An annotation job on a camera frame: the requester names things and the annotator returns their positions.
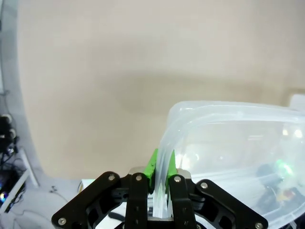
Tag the black device with knobs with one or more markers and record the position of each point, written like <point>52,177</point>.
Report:
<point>5,121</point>

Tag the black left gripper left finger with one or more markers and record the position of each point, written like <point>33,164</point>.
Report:
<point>138,202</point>

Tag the white flat bar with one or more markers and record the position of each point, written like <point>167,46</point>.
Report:
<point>19,183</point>

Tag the large clear plastic bin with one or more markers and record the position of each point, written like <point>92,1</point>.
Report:
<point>226,133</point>

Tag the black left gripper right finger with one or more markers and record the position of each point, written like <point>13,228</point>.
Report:
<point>181,202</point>

